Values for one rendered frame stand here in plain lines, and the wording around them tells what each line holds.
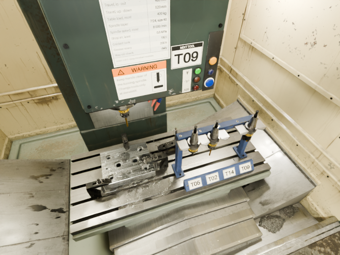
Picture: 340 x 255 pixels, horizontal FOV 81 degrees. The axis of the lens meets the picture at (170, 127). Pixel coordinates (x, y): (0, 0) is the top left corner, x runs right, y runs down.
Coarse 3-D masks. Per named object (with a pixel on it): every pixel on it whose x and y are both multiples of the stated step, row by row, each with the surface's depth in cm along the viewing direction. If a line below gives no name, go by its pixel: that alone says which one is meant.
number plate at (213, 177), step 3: (210, 174) 116; (213, 174) 116; (216, 174) 117; (207, 177) 116; (210, 177) 116; (213, 177) 117; (216, 177) 117; (207, 180) 116; (210, 180) 116; (213, 180) 117; (216, 180) 117; (219, 180) 118; (207, 183) 116
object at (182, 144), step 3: (177, 141) 100; (180, 141) 100; (183, 141) 100; (186, 141) 100; (177, 144) 99; (180, 144) 98; (183, 144) 98; (186, 144) 98; (180, 147) 97; (183, 147) 97; (186, 147) 97; (189, 147) 97; (180, 150) 96; (183, 150) 96; (186, 150) 96
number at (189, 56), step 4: (200, 48) 58; (184, 52) 58; (188, 52) 58; (192, 52) 59; (196, 52) 59; (184, 56) 59; (188, 56) 59; (192, 56) 60; (196, 56) 60; (184, 60) 60; (188, 60) 60; (192, 60) 60; (196, 60) 61; (184, 64) 61
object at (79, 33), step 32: (64, 0) 41; (96, 0) 43; (192, 0) 49; (224, 0) 51; (64, 32) 45; (96, 32) 47; (192, 32) 55; (64, 64) 51; (96, 64) 52; (96, 96) 59; (160, 96) 66
